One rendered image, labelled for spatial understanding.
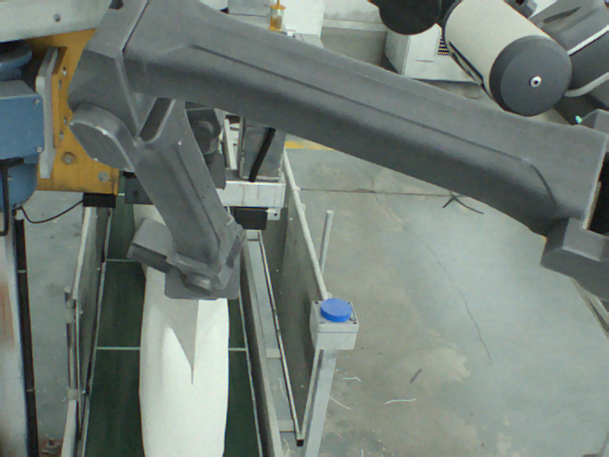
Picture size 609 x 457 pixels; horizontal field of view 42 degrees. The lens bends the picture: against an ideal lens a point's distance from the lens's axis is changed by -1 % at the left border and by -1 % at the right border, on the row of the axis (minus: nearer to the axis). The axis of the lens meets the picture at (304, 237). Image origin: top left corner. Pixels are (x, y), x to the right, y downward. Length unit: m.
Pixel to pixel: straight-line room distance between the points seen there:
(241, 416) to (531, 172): 1.54
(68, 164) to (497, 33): 0.93
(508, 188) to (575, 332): 2.77
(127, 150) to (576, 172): 0.32
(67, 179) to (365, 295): 1.84
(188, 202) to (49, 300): 2.25
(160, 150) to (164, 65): 0.15
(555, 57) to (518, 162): 0.22
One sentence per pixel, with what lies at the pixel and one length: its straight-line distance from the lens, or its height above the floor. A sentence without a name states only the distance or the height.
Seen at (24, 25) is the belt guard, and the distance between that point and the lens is 1.20.
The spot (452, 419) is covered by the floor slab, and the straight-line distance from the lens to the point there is 2.68.
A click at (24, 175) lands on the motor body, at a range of 1.30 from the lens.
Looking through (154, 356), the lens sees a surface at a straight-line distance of 1.59.
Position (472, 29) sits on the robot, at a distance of 0.77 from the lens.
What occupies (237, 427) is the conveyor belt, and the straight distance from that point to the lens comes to 1.95.
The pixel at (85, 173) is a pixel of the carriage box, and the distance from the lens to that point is 1.49.
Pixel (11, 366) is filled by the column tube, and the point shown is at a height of 0.57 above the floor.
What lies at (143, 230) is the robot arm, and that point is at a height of 1.23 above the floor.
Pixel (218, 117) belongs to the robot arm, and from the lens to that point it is 1.20.
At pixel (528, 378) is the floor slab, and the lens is 2.95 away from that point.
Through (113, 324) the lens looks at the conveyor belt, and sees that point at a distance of 2.23.
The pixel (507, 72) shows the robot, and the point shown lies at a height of 1.54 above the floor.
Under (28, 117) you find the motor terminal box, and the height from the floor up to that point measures 1.27.
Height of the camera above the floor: 1.74
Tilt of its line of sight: 30 degrees down
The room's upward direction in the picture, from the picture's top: 8 degrees clockwise
